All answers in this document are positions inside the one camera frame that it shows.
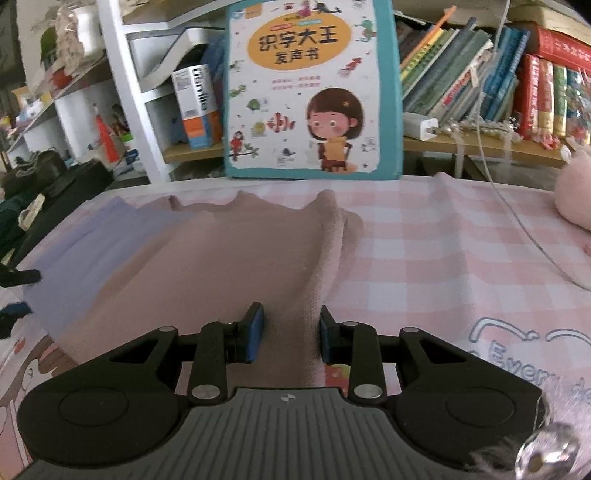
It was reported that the illustrated children's book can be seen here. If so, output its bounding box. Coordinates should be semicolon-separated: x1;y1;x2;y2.
224;0;404;181

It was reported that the white charger plug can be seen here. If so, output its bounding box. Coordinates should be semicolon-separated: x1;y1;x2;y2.
403;112;439;141

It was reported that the bunch of pens and pencils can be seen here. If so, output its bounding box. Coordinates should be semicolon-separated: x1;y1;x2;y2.
108;104;132;137

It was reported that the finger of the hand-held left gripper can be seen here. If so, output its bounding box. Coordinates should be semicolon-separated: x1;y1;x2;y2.
0;268;41;288
0;302;34;340

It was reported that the dark leather shoe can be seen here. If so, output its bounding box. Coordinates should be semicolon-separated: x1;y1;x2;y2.
2;152;70;197

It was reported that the thick open book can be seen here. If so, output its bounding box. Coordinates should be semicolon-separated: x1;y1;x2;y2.
128;25;227;79

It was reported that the thick red book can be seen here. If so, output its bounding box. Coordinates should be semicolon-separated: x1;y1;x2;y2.
526;28;591;72

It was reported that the black box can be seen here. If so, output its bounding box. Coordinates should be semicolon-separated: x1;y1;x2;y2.
0;161;114;268

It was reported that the purple and beige sweater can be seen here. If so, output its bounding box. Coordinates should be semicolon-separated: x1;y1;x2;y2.
21;189;365;388

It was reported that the white jar green lid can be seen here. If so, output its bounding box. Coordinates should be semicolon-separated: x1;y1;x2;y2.
120;131;141;176

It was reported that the white bookshelf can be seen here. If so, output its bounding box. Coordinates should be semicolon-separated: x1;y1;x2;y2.
0;0;591;185

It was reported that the shiny bead with fluffy trim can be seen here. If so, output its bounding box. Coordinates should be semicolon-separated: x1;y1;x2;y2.
471;383;583;480

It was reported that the thin white cable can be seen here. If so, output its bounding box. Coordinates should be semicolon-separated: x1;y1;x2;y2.
475;0;591;291

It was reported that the white and orange carton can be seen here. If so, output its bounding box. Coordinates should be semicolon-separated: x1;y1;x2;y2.
172;65;223;149

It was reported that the dark green cloth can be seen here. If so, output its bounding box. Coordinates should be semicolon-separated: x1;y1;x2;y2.
0;194;28;259

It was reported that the pink plush toy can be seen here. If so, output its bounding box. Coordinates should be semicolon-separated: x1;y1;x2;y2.
554;136;591;229

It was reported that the pink checked tablecloth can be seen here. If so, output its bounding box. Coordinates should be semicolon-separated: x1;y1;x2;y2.
0;173;591;480

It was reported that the pearl bead string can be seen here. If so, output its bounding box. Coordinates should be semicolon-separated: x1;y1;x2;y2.
434;115;518;139

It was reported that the row of upright books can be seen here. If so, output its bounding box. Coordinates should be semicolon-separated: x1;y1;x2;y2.
399;4;591;139

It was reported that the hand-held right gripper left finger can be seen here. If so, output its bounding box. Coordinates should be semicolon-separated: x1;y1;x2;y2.
99;302;266;401

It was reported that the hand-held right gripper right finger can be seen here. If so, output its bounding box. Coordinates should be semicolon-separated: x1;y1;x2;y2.
318;305;476;402

